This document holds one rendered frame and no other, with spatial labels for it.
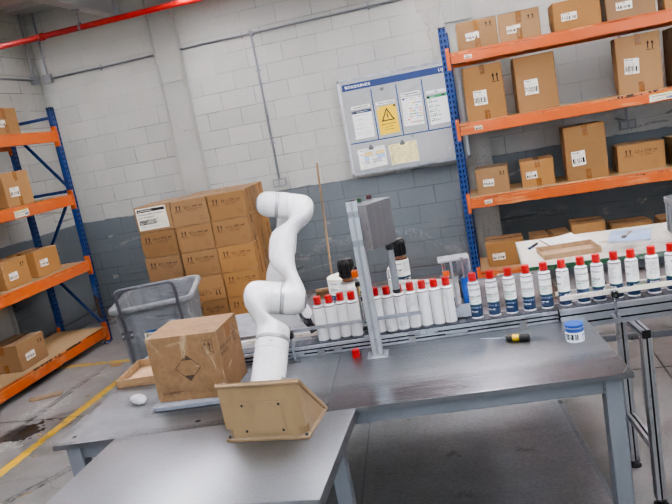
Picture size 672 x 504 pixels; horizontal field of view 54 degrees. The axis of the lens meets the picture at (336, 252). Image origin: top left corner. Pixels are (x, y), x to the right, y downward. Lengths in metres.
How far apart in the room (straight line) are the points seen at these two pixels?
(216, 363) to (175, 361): 0.17
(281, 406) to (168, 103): 6.05
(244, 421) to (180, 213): 4.26
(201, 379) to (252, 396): 0.49
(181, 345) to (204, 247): 3.73
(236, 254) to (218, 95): 2.20
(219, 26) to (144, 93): 1.19
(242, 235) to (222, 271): 0.41
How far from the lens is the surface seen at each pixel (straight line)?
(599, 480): 3.02
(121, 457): 2.48
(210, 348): 2.62
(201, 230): 6.32
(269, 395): 2.21
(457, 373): 2.53
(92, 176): 8.54
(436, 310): 2.90
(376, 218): 2.69
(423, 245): 7.38
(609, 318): 3.01
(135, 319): 5.04
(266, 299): 2.39
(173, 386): 2.75
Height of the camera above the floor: 1.80
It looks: 11 degrees down
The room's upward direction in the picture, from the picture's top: 10 degrees counter-clockwise
